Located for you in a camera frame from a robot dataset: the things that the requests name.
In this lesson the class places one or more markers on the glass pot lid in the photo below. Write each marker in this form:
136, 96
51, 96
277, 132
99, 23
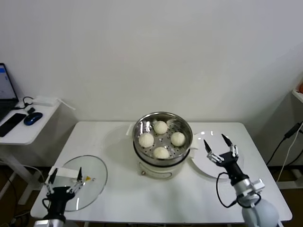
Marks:
94, 165

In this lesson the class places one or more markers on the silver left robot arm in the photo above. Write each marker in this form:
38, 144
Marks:
50, 223

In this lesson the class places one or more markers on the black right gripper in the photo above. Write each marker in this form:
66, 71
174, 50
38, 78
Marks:
233, 169

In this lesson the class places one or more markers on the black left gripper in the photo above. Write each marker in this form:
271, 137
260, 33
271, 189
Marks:
59, 199

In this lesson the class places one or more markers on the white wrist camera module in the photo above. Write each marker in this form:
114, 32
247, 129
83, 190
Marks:
258, 184

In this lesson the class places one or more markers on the black laptop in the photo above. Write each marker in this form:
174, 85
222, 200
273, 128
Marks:
7, 82

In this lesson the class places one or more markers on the white rectangular adapter box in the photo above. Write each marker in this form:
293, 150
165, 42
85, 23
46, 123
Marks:
45, 100

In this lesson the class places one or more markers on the white steamed baozi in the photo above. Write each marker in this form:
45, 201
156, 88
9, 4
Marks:
161, 127
161, 152
178, 138
146, 140

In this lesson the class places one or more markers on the blue computer mouse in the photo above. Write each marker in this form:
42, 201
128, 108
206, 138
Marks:
33, 118

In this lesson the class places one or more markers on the orange object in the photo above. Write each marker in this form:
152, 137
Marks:
301, 87

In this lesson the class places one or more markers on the small black dongle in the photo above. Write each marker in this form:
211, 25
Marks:
30, 110

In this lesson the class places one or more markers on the stainless steel steamer basket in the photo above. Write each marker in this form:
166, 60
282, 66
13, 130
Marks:
165, 142

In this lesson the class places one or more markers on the white round plate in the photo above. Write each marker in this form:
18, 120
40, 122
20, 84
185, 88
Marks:
201, 163

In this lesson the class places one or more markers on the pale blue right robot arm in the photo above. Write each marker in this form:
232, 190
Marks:
262, 212

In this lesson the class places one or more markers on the black smartphone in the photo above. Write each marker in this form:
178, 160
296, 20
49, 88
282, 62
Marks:
11, 124

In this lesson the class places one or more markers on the white electric cooker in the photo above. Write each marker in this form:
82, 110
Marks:
161, 171

